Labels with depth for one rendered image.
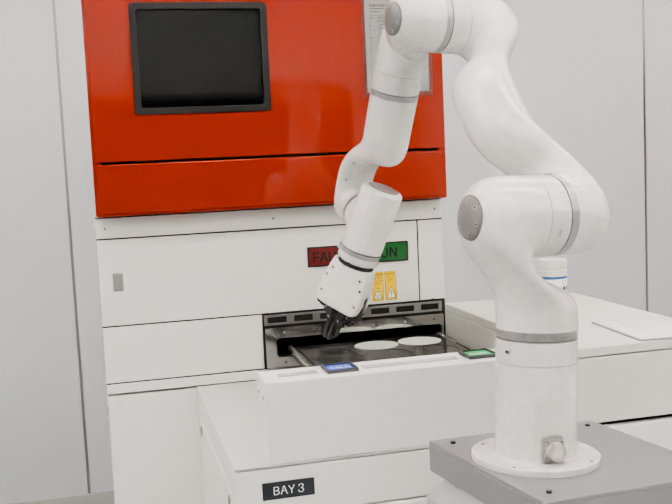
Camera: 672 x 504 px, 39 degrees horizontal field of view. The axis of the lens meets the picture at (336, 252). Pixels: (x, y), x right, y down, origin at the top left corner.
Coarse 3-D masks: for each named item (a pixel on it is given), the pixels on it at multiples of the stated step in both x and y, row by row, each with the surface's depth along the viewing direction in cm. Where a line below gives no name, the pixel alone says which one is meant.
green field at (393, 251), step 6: (390, 246) 226; (396, 246) 227; (402, 246) 227; (384, 252) 226; (390, 252) 226; (396, 252) 227; (402, 252) 227; (384, 258) 226; (390, 258) 226; (396, 258) 227; (402, 258) 227
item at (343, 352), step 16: (416, 336) 224; (432, 336) 223; (304, 352) 211; (320, 352) 211; (336, 352) 210; (352, 352) 209; (368, 352) 209; (384, 352) 208; (400, 352) 207; (416, 352) 206; (432, 352) 206; (448, 352) 205
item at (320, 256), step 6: (312, 252) 222; (318, 252) 222; (324, 252) 222; (330, 252) 223; (336, 252) 223; (312, 258) 222; (318, 258) 222; (324, 258) 222; (330, 258) 223; (312, 264) 222; (318, 264) 222; (324, 264) 223
